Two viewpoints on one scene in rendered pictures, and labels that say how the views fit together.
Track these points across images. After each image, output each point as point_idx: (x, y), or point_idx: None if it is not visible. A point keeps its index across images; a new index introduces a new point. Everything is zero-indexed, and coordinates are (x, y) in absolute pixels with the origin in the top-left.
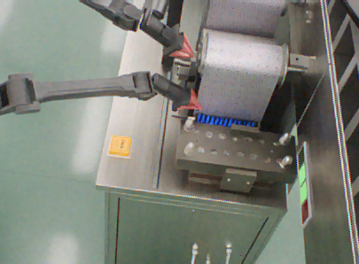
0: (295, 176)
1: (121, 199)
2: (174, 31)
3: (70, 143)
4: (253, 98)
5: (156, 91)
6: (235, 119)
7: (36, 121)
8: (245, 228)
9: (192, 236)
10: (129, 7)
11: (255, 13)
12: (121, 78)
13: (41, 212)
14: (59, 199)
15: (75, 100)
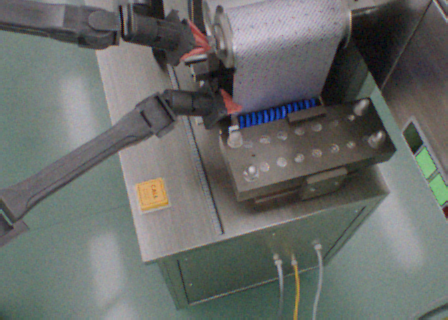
0: (393, 152)
1: (181, 259)
2: (173, 23)
3: None
4: (309, 72)
5: (177, 114)
6: (288, 104)
7: (21, 161)
8: (337, 223)
9: (274, 252)
10: (96, 14)
11: None
12: (126, 122)
13: (74, 266)
14: (89, 243)
15: (55, 117)
